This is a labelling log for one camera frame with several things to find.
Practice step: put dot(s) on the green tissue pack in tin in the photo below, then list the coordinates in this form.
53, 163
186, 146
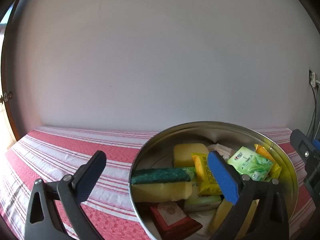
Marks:
202, 203

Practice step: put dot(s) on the wall socket with plugs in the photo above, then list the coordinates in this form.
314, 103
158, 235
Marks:
313, 79

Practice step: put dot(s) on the round metal cookie tin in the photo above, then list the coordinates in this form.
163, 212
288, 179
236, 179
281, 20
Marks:
158, 151

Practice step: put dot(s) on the red snack packet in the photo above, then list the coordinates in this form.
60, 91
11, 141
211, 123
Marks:
171, 221

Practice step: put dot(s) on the brass door knob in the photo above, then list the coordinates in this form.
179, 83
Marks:
6, 96

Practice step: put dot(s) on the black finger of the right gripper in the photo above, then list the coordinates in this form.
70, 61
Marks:
310, 156

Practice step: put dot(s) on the wooden door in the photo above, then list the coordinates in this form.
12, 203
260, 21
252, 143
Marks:
8, 130

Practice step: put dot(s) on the red white striped bedspread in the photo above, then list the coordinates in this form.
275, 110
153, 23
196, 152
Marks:
50, 153

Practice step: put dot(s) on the pink floral snack wrapper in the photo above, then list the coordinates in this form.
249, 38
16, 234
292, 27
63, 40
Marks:
222, 150

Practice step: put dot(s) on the green tissue pack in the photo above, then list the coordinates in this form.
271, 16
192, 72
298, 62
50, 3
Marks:
202, 203
248, 162

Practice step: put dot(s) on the yellow green scrub sponge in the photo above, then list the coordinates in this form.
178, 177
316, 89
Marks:
156, 185
182, 154

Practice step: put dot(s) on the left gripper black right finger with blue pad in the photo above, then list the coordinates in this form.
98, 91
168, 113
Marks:
270, 220

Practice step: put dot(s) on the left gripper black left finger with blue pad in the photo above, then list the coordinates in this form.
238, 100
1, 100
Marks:
43, 220

